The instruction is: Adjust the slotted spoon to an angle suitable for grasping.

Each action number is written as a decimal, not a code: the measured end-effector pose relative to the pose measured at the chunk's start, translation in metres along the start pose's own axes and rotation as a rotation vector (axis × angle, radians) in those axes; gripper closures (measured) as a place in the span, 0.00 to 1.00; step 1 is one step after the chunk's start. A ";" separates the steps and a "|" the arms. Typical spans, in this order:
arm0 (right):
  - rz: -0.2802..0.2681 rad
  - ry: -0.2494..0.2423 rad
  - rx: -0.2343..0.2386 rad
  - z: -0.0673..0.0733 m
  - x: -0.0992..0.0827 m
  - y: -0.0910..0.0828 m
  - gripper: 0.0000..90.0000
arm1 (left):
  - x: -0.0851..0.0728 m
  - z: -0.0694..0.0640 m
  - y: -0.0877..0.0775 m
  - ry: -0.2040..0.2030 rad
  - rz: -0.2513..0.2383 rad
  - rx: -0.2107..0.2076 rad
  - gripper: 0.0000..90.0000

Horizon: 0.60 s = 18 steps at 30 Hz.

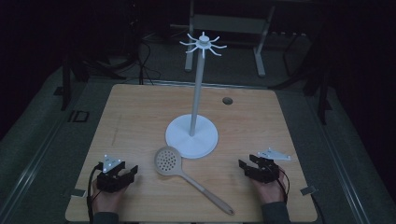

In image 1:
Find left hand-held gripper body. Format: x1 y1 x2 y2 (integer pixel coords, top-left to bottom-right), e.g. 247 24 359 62
95 154 131 194

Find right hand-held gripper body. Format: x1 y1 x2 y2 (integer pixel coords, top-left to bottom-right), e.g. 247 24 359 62
251 147 292 184

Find person's left hand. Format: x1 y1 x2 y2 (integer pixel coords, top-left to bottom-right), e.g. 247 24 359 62
91 181 129 215

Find person's right hand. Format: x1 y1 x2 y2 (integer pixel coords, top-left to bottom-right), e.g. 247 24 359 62
250 169 288 205

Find beige slotted spoon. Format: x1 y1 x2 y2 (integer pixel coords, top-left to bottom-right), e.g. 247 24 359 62
153 146 236 217

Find white hook stand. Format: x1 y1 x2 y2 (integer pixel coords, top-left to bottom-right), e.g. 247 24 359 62
164 31 228 160

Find black metal stand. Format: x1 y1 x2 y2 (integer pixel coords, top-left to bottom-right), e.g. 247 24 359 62
270 31 333 126
53 18 144 112

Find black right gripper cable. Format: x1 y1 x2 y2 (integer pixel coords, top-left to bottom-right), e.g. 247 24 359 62
276 165 291 204

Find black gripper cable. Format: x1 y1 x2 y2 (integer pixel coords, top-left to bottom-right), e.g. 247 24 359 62
276 165 291 204
86 163 104 224

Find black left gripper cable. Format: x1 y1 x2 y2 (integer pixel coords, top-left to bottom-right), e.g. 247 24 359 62
86 163 104 224

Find black floor cables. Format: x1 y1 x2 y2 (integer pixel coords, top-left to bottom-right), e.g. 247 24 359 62
136 34 163 86

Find white metal desk frame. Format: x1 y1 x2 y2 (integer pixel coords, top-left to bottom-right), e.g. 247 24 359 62
184 0 278 78

